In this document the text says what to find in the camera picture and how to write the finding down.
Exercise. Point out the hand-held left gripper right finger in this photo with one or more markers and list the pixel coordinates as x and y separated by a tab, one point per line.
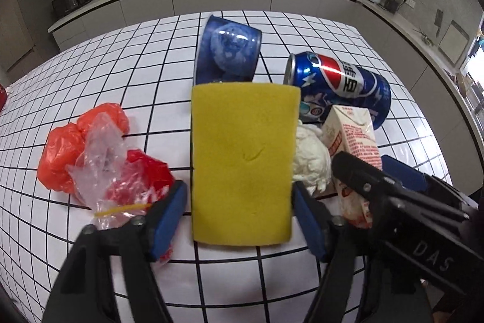
308	221

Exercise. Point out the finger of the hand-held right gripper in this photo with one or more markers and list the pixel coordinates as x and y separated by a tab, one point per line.
355	173
400	169

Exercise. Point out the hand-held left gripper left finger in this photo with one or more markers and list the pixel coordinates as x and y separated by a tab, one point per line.
170	217

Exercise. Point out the white red milk carton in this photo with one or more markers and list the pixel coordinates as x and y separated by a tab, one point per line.
351	133

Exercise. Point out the large yellow sponge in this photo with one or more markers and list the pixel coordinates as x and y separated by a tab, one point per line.
242	164

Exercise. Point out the blue soda can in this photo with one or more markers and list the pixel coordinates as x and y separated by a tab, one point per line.
340	81

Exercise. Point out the blue paper cup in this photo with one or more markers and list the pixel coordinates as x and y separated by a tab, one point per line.
227	46

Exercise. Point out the crumpled white tissue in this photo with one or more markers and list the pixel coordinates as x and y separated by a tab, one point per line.
310	156

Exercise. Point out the clear plastic bag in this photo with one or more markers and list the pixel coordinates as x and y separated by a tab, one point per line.
102	152

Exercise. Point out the red plastic bag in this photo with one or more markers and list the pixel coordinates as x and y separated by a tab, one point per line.
60	152

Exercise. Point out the window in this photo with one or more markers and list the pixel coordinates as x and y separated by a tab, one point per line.
474	65

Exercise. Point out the grey cutting board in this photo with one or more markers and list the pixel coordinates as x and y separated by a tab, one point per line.
453	43

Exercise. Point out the white checkered tablecloth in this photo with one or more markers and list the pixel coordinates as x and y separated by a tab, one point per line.
151	81

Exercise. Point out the blue hanging glove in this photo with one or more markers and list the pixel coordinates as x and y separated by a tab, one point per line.
480	41

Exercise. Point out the cleaver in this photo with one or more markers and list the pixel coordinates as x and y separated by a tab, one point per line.
438	20

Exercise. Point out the black utensil holder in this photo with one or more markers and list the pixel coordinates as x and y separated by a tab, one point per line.
393	5

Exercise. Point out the beige refrigerator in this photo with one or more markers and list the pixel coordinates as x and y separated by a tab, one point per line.
22	24

